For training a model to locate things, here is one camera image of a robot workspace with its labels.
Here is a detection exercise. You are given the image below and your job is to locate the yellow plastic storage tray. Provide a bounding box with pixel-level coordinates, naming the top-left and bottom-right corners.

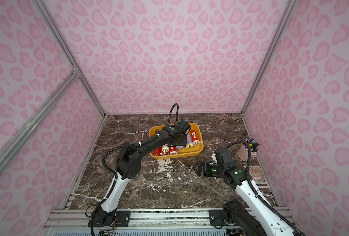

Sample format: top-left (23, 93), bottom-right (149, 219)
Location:
top-left (150, 123), bottom-right (204, 160)

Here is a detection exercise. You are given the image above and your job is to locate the red flashlight white logo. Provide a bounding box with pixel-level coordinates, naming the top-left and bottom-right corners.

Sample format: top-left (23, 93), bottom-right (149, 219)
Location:
top-left (190, 130), bottom-right (200, 146)

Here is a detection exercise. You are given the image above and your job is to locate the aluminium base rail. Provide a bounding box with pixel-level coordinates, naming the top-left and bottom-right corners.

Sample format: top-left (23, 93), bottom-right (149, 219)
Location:
top-left (42, 202), bottom-right (297, 236)

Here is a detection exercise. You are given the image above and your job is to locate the white kitchen scale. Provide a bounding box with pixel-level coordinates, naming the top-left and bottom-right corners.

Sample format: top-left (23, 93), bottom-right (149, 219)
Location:
top-left (249, 166), bottom-right (270, 189)

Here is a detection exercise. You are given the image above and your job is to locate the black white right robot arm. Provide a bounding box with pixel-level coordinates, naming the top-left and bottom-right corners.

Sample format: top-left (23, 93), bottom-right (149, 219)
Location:
top-left (192, 142), bottom-right (305, 236)

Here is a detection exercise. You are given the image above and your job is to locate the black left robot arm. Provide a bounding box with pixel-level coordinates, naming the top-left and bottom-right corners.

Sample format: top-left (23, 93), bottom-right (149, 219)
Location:
top-left (88, 103), bottom-right (191, 230)

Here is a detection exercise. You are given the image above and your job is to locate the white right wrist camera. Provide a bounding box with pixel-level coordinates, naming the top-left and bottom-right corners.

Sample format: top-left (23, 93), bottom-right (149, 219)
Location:
top-left (211, 152), bottom-right (217, 163)

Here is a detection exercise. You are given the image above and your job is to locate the red flashlight white head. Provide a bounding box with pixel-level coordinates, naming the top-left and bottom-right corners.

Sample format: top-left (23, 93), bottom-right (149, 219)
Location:
top-left (169, 147), bottom-right (178, 155)

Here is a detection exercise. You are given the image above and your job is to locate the aluminium diagonal frame bar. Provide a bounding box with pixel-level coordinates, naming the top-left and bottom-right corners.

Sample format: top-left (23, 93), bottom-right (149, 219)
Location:
top-left (0, 69), bottom-right (79, 174)

